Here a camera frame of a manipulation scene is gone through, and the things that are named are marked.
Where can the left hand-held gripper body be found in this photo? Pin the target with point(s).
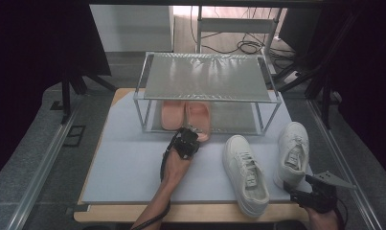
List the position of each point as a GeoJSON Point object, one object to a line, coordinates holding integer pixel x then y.
{"type": "Point", "coordinates": [186, 143]}

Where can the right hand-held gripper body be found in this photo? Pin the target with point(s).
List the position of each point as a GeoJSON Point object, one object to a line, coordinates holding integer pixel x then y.
{"type": "Point", "coordinates": [321, 198]}

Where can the pink slipper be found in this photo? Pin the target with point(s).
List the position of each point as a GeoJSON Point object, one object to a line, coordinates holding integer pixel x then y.
{"type": "Point", "coordinates": [198, 116]}
{"type": "Point", "coordinates": [172, 115]}

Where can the white leather sneaker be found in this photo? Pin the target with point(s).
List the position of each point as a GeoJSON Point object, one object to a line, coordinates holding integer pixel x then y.
{"type": "Point", "coordinates": [292, 140]}
{"type": "Point", "coordinates": [245, 179]}

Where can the metal shoe rack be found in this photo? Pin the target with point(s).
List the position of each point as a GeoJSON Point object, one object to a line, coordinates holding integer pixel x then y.
{"type": "Point", "coordinates": [206, 76]}

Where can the person's right hand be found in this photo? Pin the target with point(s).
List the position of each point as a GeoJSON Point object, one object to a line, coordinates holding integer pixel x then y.
{"type": "Point", "coordinates": [321, 220]}

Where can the person's left hand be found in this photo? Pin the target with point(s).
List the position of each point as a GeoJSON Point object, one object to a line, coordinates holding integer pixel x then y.
{"type": "Point", "coordinates": [176, 167]}

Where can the light grey table mat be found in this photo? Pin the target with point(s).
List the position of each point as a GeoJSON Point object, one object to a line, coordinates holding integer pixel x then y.
{"type": "Point", "coordinates": [133, 172]}

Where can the wooden table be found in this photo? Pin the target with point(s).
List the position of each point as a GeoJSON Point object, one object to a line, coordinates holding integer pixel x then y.
{"type": "Point", "coordinates": [197, 212]}

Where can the black tripod stand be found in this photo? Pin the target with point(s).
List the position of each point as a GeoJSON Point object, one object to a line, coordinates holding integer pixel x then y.
{"type": "Point", "coordinates": [66, 96]}
{"type": "Point", "coordinates": [325, 102]}

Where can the dark curtain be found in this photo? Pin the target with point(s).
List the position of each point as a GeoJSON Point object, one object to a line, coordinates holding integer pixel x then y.
{"type": "Point", "coordinates": [21, 64]}
{"type": "Point", "coordinates": [372, 80]}

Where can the white cabinet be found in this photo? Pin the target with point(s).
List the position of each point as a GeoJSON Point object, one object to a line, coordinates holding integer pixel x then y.
{"type": "Point", "coordinates": [133, 28]}

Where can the black crossbar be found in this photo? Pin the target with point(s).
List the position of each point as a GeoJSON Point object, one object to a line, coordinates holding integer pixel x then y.
{"type": "Point", "coordinates": [213, 2]}

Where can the black monitor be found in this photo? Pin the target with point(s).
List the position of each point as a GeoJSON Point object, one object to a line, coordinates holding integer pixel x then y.
{"type": "Point", "coordinates": [299, 25]}

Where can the aluminium floor rail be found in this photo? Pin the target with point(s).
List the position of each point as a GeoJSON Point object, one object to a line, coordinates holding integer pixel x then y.
{"type": "Point", "coordinates": [340, 159]}
{"type": "Point", "coordinates": [43, 172]}

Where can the white metal frame stand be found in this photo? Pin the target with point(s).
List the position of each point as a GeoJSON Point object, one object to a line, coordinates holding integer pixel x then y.
{"type": "Point", "coordinates": [235, 25]}

